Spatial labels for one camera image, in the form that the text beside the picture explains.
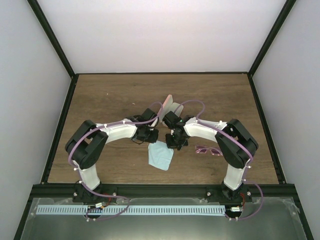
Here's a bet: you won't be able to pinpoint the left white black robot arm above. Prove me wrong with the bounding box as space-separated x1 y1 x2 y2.
65 108 160 202

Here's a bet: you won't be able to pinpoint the clear acrylic front panel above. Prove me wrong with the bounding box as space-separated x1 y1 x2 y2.
21 197 306 240

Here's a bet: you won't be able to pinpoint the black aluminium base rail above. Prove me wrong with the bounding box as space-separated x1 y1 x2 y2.
32 183 296 201

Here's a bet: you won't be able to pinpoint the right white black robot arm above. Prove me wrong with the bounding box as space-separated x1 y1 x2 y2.
162 111 259 202

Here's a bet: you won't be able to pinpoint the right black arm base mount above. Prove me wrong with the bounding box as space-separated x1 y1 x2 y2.
205 184 252 204

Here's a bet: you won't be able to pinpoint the pink glasses case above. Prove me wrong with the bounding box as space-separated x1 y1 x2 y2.
158 94 184 127

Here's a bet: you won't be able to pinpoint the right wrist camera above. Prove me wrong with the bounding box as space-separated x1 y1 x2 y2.
162 111 182 130

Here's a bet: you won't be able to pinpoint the light blue cleaning cloth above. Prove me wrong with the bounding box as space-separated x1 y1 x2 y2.
148 140 174 171

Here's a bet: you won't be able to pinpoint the purple frame sunglasses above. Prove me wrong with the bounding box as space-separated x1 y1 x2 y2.
195 145 223 156

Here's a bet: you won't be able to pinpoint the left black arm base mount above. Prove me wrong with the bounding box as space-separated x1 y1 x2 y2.
72 183 116 204

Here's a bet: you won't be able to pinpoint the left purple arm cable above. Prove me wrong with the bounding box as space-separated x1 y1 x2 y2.
67 101 130 223

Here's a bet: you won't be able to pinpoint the light blue slotted cable duct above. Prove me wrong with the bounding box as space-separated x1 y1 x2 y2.
35 205 226 217

